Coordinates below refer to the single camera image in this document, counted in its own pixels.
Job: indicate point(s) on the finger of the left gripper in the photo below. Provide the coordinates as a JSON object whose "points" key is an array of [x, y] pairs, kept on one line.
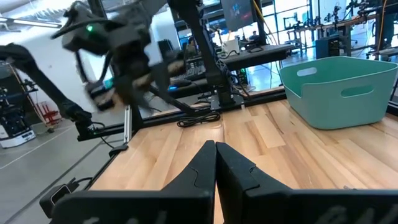
{"points": [[171, 73], [104, 96]]}

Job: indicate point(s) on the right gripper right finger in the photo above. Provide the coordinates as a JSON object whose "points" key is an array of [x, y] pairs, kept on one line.
{"points": [[280, 208]]}

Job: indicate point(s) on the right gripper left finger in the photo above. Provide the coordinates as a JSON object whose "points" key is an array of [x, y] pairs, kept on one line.
{"points": [[174, 205]]}

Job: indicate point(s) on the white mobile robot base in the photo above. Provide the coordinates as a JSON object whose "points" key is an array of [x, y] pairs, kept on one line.
{"points": [[15, 130]]}

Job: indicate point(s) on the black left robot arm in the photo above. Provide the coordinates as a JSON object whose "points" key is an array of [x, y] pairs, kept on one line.
{"points": [[40, 81]]}

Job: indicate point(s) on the black mouse with blue light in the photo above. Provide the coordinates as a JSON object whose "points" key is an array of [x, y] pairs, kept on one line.
{"points": [[180, 84]]}

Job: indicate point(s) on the person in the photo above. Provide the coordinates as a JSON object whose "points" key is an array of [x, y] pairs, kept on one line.
{"points": [[254, 35], [191, 46]]}

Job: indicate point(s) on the red metal stand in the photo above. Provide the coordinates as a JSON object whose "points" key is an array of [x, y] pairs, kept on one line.
{"points": [[48, 113]]}

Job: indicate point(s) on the white box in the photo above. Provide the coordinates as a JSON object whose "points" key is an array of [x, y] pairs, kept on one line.
{"points": [[230, 46]]}

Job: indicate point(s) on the dark grey desk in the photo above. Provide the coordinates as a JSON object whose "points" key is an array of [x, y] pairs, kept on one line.
{"points": [[258, 54]]}

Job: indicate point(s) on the computer monitor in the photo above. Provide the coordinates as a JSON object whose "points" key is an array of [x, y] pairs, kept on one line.
{"points": [[237, 14]]}

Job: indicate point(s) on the black power adapter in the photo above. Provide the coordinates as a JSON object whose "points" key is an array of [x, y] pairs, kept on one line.
{"points": [[56, 196]]}

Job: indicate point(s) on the teal plastic bin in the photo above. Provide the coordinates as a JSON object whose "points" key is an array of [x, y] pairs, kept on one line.
{"points": [[342, 109]]}

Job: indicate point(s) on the black computer case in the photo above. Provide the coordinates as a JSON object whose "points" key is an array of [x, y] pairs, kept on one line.
{"points": [[331, 46]]}

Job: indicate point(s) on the workbench with robot arms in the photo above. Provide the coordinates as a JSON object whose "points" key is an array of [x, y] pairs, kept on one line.
{"points": [[339, 26]]}

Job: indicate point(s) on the silver aluminium bracket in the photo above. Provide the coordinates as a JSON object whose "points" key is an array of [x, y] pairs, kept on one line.
{"points": [[127, 124]]}

